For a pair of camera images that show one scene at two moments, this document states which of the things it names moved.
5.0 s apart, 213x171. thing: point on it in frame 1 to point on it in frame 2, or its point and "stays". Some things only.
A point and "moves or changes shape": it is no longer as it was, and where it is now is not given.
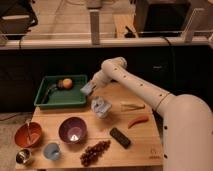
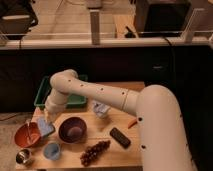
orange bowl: [28, 135] stays
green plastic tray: [50, 95] stays
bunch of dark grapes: [92, 153] stays
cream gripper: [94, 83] to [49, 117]
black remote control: [120, 138] stays
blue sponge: [87, 88] moves or changes shape
